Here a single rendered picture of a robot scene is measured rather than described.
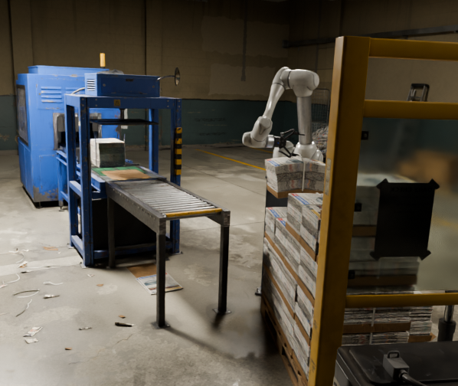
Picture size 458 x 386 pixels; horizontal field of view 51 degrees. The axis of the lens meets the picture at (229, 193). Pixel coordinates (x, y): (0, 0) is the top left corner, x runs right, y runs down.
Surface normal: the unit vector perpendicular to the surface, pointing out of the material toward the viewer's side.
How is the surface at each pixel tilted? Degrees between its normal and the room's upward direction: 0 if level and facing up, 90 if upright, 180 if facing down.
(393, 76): 90
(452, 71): 90
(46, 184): 90
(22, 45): 90
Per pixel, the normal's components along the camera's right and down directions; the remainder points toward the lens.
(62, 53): 0.49, 0.21
